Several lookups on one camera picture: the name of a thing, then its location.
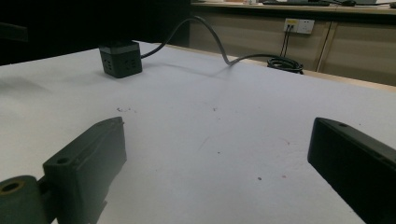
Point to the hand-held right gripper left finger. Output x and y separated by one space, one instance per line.
84 168

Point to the black cube power socket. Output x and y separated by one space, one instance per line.
121 60

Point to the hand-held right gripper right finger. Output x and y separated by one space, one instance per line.
358 165

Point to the white wall socket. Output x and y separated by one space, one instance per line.
299 25

